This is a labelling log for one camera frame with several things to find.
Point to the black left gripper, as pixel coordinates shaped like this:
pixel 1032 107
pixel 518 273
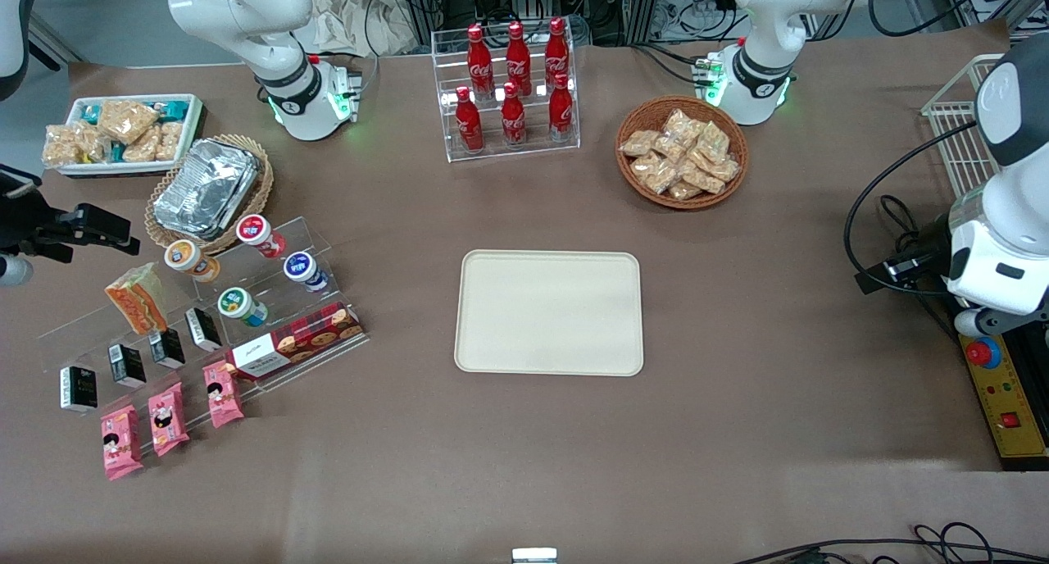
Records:
pixel 924 248

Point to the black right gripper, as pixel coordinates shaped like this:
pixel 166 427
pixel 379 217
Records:
pixel 24 217

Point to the triangle sandwich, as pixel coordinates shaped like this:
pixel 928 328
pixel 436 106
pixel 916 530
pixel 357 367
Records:
pixel 138 299

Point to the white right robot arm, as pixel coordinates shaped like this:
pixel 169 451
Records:
pixel 279 23

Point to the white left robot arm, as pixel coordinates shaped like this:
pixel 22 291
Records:
pixel 762 64

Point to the beige plastic tray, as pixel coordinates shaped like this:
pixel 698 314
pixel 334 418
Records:
pixel 549 314

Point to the teal snack packet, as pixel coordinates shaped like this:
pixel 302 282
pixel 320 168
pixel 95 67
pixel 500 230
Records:
pixel 116 154
pixel 92 113
pixel 172 107

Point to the orange lid yogurt cup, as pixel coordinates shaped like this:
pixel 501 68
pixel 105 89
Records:
pixel 187 257

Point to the stacked foil containers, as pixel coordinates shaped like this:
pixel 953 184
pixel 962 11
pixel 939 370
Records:
pixel 205 188

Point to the small black box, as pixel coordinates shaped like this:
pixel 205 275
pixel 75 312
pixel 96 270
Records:
pixel 79 388
pixel 127 366
pixel 203 329
pixel 167 347

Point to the white plastic bin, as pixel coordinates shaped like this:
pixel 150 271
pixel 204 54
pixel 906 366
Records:
pixel 192 129

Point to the green lid yogurt cup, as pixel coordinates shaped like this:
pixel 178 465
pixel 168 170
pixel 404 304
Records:
pixel 238 303

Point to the red lid yogurt cup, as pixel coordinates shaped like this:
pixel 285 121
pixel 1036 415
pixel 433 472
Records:
pixel 258 232

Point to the oval wicker basket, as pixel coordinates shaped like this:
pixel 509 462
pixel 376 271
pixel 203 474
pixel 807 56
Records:
pixel 264 183

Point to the yellow emergency stop box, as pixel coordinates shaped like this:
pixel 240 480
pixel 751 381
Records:
pixel 1004 400

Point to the blue lid yogurt cup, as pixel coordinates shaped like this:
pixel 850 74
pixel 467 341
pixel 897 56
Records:
pixel 301 267

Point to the pink snack packet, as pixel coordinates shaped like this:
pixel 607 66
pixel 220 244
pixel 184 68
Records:
pixel 121 443
pixel 168 419
pixel 223 394

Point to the clear wrapped biscuit packet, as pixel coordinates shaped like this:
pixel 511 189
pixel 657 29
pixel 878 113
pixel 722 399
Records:
pixel 685 190
pixel 724 169
pixel 713 142
pixel 639 143
pixel 645 166
pixel 662 179
pixel 703 179
pixel 684 125
pixel 672 148

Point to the dark diagonal bar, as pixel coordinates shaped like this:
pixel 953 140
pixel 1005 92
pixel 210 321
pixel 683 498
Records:
pixel 53 38

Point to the clear acrylic stepped stand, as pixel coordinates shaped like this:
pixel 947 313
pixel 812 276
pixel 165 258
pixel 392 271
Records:
pixel 315 234

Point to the red cookie box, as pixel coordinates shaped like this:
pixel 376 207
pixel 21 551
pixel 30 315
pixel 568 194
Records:
pixel 299 341

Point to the round wicker basket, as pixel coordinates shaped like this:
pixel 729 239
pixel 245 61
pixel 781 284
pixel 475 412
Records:
pixel 639 113

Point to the crumpled beige cloth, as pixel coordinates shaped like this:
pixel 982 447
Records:
pixel 352 19

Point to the red cola bottle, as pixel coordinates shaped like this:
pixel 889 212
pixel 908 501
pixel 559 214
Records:
pixel 479 60
pixel 513 117
pixel 556 52
pixel 469 121
pixel 560 109
pixel 518 56

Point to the clear acrylic bottle rack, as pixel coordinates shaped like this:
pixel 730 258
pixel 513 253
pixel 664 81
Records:
pixel 447 56

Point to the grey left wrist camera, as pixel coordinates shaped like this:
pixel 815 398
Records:
pixel 996 320

